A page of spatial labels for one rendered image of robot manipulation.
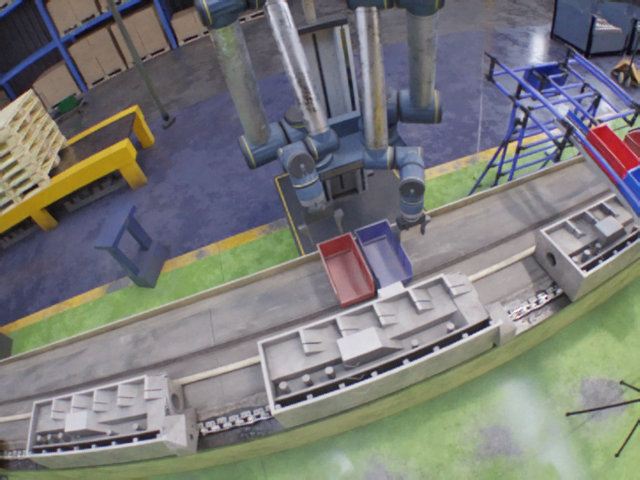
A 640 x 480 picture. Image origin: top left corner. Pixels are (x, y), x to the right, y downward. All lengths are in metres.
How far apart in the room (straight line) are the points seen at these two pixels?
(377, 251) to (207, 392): 1.17
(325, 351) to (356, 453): 1.01
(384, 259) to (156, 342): 1.36
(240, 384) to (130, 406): 0.57
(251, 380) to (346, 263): 0.79
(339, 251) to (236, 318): 0.67
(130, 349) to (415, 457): 1.84
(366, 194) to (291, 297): 1.23
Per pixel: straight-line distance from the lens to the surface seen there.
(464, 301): 1.61
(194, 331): 2.00
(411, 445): 2.36
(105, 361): 2.31
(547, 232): 2.00
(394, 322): 1.54
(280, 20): 1.48
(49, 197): 4.96
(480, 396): 2.47
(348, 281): 1.86
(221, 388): 1.82
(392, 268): 1.89
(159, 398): 1.75
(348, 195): 2.80
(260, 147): 1.89
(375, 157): 1.56
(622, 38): 7.91
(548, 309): 1.92
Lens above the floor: 2.35
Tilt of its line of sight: 52 degrees down
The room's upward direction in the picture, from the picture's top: 16 degrees counter-clockwise
